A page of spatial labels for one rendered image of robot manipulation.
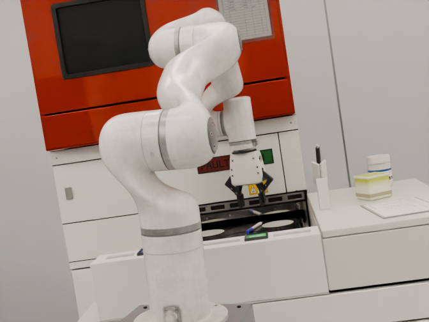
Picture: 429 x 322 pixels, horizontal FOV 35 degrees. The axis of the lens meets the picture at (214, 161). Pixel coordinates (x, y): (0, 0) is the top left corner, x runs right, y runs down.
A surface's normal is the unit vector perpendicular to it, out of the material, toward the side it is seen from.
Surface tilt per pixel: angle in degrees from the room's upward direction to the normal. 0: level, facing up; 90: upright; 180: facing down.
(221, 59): 109
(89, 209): 90
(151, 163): 133
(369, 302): 90
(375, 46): 90
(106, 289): 90
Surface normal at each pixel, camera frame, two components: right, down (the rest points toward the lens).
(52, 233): -0.08, 0.09
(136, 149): -0.21, 0.30
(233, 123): -0.36, 0.13
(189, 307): 0.37, 0.04
